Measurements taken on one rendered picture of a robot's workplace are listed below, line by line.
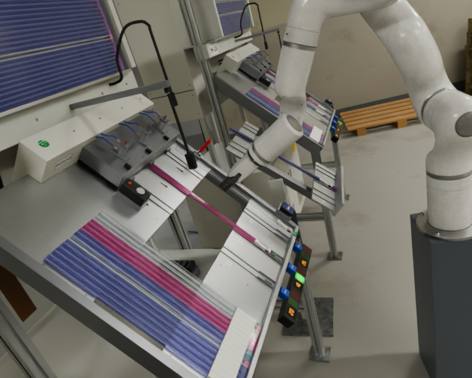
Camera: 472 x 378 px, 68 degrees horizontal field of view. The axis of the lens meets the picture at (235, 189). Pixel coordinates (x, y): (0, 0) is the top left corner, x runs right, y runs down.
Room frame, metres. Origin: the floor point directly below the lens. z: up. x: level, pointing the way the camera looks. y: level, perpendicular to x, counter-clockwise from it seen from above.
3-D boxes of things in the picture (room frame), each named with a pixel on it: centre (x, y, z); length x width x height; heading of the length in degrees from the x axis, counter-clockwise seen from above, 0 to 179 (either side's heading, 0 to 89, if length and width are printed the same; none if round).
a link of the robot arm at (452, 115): (0.87, -0.61, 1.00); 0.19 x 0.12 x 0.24; 167
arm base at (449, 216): (0.90, -0.62, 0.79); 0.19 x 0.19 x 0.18
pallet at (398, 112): (3.86, -2.00, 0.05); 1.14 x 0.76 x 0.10; 78
